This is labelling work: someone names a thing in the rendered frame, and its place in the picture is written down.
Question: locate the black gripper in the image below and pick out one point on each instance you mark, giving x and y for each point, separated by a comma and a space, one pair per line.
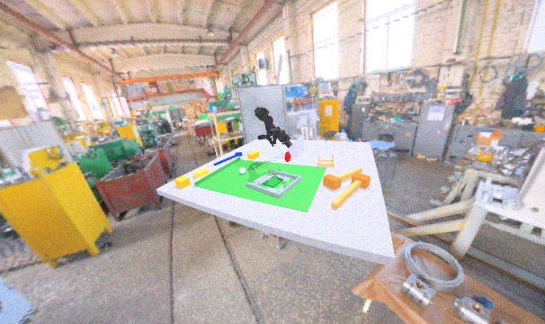
267, 136

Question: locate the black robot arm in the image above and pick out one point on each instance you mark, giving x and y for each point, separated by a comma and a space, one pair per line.
262, 115

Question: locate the green putting mat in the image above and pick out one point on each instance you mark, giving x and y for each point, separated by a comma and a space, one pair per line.
299, 197

